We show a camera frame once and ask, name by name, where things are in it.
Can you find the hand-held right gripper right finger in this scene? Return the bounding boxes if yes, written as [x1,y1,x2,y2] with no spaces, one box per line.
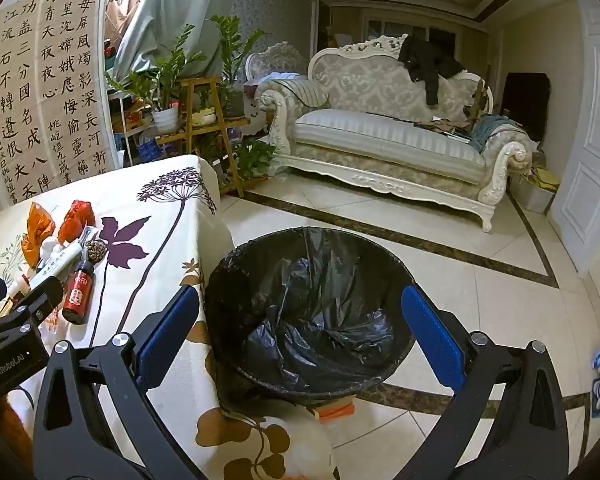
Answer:
[390,284,566,480]

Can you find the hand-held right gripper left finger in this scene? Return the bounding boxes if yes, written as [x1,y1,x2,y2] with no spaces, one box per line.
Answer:
[31,284,216,480]

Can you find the white bottle with red cap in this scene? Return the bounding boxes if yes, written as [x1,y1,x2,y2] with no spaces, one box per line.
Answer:
[2,272,35,303]

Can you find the white tube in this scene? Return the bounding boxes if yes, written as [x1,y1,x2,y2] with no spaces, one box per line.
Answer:
[29,227,100,291]

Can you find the red wrapper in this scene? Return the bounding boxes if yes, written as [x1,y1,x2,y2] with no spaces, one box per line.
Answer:
[57,200,97,243]

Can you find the trash bin with black bag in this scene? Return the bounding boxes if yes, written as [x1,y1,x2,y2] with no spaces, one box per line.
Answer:
[203,226,417,407]

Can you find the small red bottle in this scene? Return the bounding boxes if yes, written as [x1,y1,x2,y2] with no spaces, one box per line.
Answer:
[61,260,95,325]

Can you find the orange crumpled wrapper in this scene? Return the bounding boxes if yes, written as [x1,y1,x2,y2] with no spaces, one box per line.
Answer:
[21,202,57,268]

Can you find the speckled brown packet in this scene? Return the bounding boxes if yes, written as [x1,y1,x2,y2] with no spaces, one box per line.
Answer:
[84,240,110,263]

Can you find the orange flat item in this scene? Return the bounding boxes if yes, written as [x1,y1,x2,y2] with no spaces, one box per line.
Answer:
[317,402,355,419]

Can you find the white plastic bag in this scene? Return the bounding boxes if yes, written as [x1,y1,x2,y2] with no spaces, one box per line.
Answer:
[250,405,339,480]

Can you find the grey box with yellow contents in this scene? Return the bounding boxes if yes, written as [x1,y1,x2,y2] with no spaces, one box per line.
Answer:
[512,167,561,213]

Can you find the white metal rack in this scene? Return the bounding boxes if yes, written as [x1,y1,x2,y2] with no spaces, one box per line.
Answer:
[107,90,156,166]

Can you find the low green pothos plant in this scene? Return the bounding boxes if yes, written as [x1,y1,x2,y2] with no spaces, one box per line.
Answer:
[232,140,278,181]

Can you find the ornate white sofa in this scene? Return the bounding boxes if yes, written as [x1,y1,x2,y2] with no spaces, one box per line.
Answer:
[256,35,533,233]

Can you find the brown cardboard pieces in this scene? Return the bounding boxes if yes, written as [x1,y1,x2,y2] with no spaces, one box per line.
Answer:
[414,116,477,142]

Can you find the teal blanket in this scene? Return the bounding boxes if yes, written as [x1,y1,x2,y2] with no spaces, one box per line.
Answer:
[472,115,518,153]

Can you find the leafy plant in white pot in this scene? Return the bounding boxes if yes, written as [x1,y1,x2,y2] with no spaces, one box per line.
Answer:
[105,25,208,136]

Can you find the white panel door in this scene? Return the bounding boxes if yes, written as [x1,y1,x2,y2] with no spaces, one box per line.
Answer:
[545,0,600,276]

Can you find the tall plant in dark pot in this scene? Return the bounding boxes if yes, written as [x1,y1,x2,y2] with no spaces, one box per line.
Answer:
[207,14,266,118]

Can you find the dark cabinet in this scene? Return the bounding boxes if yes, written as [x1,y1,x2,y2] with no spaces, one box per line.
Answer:
[502,72,551,141]

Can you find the wooden plant stand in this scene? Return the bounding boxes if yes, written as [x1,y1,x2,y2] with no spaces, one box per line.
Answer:
[155,76,251,198]

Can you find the black jacket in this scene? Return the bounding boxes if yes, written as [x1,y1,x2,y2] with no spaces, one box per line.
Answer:
[399,35,468,107]

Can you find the ornate white armchair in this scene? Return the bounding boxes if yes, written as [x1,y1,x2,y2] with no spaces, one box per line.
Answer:
[244,41,311,111]

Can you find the grey-green curtain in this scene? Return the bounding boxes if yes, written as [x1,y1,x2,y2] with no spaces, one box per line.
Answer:
[112,0,246,78]

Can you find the calligraphy wall hanging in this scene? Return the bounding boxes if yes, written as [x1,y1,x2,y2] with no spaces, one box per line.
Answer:
[0,0,123,226]

